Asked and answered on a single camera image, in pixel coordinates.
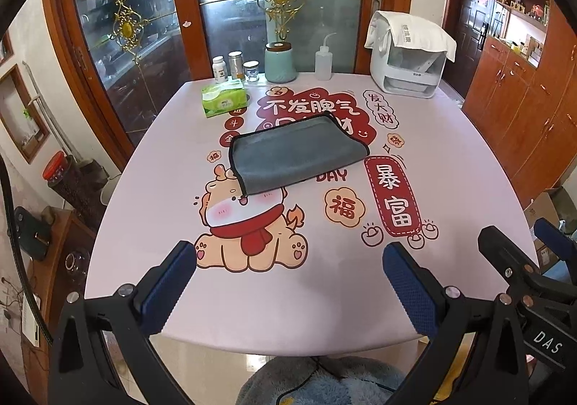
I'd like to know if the red lid jar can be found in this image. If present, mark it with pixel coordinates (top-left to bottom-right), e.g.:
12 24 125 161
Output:
43 151 75 185

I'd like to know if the grey towel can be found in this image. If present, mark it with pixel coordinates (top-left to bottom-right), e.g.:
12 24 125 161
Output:
228 112 371 197

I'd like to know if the cardboard box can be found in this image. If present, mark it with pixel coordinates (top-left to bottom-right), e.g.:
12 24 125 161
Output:
523 189 577 279

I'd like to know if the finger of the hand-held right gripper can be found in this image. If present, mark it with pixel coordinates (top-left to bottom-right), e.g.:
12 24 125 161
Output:
478 227 577 304
536 218 577 270

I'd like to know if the thick black cable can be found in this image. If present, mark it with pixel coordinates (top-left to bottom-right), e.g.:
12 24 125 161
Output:
0 157 55 343

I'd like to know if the clear glass bowl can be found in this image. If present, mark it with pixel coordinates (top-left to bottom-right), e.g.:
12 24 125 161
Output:
63 249 91 284

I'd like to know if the small gold door ornament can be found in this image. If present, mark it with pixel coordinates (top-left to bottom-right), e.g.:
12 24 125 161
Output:
106 0 149 65

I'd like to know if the wooden cabinet with shelves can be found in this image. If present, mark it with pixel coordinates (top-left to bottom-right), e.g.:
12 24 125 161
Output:
462 0 577 207

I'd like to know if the green tissue pack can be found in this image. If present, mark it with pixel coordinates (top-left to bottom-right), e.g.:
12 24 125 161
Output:
201 79 248 118

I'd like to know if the wooden side table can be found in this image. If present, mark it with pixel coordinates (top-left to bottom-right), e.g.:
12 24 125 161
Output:
25 207 97 343

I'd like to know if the teal canister with wooden lid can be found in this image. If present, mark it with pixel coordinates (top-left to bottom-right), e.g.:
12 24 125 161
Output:
264 42 298 83

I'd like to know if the white countertop appliance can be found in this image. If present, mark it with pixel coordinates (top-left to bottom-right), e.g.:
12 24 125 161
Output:
370 10 447 99

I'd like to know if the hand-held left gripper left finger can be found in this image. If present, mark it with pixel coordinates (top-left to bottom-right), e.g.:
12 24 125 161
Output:
47 240 197 405

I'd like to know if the blue fluffy cushion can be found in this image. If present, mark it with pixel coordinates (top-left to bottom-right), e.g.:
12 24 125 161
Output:
237 355 406 405

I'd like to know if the dark entrance door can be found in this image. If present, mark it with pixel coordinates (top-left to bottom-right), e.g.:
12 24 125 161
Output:
444 0 499 90

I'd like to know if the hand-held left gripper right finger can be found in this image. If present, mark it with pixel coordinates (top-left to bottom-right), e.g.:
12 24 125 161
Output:
382 242 529 405

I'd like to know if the clear squeeze bottle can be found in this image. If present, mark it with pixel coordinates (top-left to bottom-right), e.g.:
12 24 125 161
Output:
314 32 338 81

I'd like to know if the wooden wall frame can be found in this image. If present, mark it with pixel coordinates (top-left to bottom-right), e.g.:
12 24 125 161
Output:
0 65 50 163

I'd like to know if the pink printed tablecloth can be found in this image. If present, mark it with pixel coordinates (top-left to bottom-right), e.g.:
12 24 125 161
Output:
85 71 539 345

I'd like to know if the white pill bottle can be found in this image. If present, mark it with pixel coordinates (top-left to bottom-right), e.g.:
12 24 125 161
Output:
212 56 229 84

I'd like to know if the white cloth cover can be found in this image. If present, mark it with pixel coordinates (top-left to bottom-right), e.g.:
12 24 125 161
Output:
364 10 457 63

